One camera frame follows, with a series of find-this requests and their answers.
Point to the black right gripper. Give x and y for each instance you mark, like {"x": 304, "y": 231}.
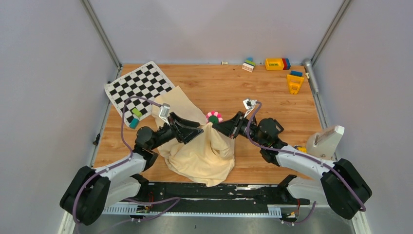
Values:
{"x": 228, "y": 128}

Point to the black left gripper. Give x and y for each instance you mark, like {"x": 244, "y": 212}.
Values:
{"x": 184, "y": 134}

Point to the pink flower brooch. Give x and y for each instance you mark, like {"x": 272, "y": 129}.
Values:
{"x": 214, "y": 117}

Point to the cream yellow garment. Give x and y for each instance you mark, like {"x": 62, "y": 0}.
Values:
{"x": 207, "y": 159}

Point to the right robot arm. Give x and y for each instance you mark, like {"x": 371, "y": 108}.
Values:
{"x": 343, "y": 187}

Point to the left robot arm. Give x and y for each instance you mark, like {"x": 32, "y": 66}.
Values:
{"x": 93, "y": 190}

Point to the teal block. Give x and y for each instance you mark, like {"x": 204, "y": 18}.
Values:
{"x": 134, "y": 123}

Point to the lime green block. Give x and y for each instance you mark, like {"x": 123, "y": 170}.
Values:
{"x": 136, "y": 112}

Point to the black white chessboard mat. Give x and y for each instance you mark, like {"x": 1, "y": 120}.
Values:
{"x": 147, "y": 81}

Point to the white toy brick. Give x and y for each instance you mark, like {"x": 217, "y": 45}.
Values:
{"x": 248, "y": 67}

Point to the green blue brick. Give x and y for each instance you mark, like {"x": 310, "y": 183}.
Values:
{"x": 250, "y": 61}

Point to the yellow toy bin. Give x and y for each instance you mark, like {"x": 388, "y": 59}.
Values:
{"x": 274, "y": 64}

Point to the colourful toy car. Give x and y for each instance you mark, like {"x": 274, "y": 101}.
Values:
{"x": 302, "y": 149}

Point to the blue toy brick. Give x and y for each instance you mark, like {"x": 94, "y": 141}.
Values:
{"x": 296, "y": 73}

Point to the red blue brick stack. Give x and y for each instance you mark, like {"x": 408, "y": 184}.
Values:
{"x": 286, "y": 64}

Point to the grey metal cylinder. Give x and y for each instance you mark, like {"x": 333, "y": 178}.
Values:
{"x": 307, "y": 63}

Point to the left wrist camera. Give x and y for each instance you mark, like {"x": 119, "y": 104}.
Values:
{"x": 163, "y": 114}

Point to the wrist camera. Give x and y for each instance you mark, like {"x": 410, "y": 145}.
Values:
{"x": 249, "y": 105}
{"x": 163, "y": 114}

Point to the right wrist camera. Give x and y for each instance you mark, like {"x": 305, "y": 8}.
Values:
{"x": 249, "y": 105}

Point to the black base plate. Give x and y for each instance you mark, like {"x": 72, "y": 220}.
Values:
{"x": 223, "y": 198}

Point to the yellow toy frame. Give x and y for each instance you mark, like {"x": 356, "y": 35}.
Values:
{"x": 294, "y": 83}

